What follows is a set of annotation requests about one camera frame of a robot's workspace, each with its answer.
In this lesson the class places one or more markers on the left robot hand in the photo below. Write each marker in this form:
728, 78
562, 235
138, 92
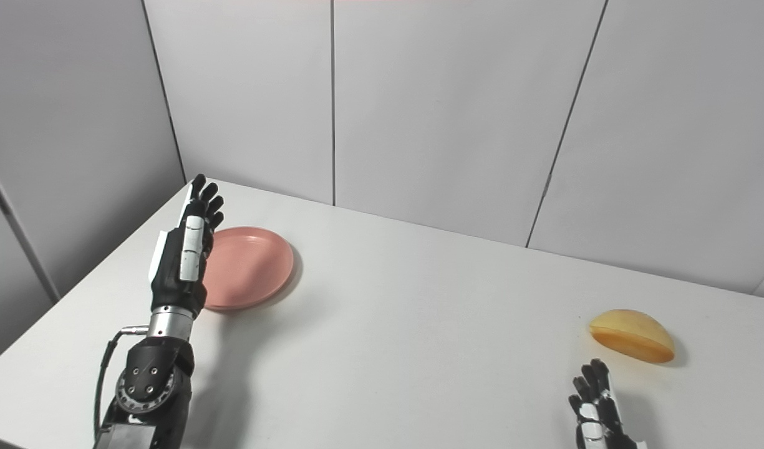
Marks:
182, 262

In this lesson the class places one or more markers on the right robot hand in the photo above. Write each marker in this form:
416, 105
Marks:
597, 415

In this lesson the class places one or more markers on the pink plate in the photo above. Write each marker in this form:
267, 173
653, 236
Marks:
247, 268

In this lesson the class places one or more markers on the yellow bread piece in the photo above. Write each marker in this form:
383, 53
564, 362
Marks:
632, 335

